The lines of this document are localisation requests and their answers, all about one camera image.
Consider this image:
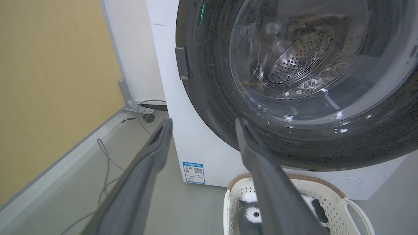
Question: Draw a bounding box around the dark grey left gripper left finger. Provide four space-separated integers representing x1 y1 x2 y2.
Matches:
81 118 173 235

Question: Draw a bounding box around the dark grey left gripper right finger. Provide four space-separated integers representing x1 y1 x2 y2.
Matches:
235 118 331 235

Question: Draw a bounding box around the round dark washing machine door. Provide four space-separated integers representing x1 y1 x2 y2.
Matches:
175 0 418 172

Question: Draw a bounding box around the white front-load washing machine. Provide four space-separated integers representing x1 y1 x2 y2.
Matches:
146 0 408 200

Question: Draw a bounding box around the grey and white plush toy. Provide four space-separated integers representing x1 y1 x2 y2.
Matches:
237 192 331 235

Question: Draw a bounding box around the cream perforated laundry basket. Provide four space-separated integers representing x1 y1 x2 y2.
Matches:
223 173 376 235

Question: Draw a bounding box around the blue energy label sticker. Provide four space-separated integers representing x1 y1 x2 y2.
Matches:
183 162 206 185

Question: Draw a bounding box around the thin grey cable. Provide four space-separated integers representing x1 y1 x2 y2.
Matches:
59 99 167 235

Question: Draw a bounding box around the grey metal corner bracket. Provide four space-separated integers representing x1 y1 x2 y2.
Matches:
119 79 155 114

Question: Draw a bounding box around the grey door latch handle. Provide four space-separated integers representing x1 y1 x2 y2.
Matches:
175 46 190 80

